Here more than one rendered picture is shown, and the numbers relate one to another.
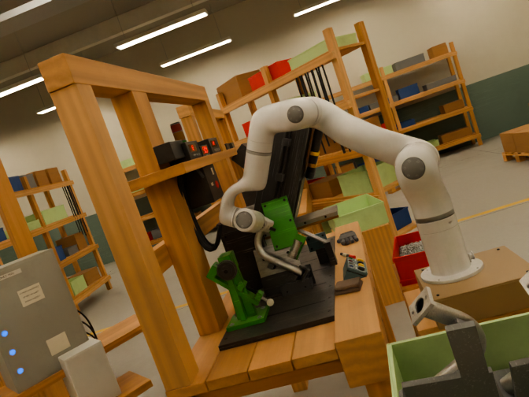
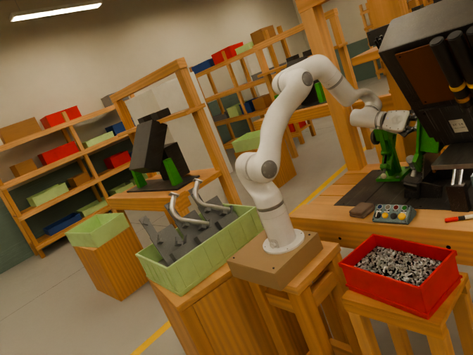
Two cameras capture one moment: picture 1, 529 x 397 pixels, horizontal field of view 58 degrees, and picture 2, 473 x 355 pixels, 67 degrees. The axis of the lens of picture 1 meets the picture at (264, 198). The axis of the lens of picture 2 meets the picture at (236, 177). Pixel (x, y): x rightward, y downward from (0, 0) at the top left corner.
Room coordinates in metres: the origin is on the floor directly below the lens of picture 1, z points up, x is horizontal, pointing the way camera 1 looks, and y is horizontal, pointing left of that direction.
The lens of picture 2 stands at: (2.36, -1.60, 1.67)
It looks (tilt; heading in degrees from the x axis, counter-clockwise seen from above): 15 degrees down; 133
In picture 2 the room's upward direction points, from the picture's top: 22 degrees counter-clockwise
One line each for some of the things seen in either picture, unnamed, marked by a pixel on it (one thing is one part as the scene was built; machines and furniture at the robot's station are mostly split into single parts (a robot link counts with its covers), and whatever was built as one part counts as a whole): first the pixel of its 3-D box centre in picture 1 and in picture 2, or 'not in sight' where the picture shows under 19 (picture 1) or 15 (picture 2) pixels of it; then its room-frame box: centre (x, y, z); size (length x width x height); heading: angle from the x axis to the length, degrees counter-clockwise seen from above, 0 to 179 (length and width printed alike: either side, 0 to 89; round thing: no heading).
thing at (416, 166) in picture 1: (422, 182); (257, 179); (1.43, -0.47, 1.24); 0.19 x 0.12 x 0.24; 153
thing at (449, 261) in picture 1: (443, 244); (276, 223); (1.46, -0.48, 1.03); 0.19 x 0.19 x 0.18
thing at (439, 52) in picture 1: (390, 118); not in sight; (10.29, -3.13, 1.12); 3.16 x 0.54 x 2.24; 82
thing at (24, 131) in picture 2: not in sight; (86, 164); (-4.43, 1.86, 1.14); 3.01 x 0.54 x 2.28; 82
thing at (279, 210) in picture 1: (281, 221); (431, 133); (2.02, -0.04, 1.17); 0.13 x 0.12 x 0.20; 169
